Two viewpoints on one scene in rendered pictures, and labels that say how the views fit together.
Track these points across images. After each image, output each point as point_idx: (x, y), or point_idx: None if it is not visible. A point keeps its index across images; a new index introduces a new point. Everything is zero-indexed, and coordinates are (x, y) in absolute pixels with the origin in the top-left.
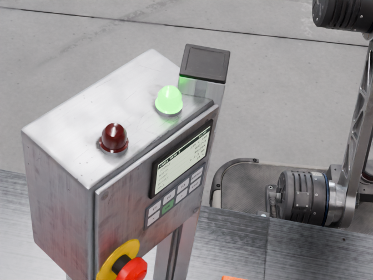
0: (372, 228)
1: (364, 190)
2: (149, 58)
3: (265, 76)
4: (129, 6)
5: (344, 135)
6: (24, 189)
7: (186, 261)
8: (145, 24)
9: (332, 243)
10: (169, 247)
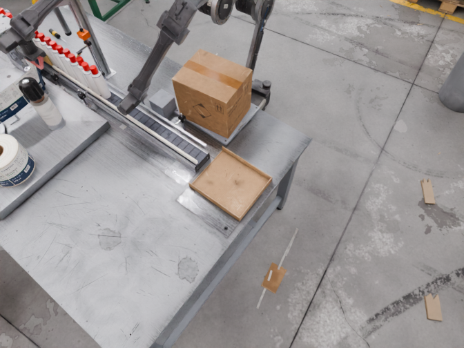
0: (255, 104)
1: (259, 90)
2: None
3: (275, 52)
4: (242, 12)
5: (290, 81)
6: (105, 27)
7: (81, 25)
8: (243, 21)
9: (175, 67)
10: (76, 18)
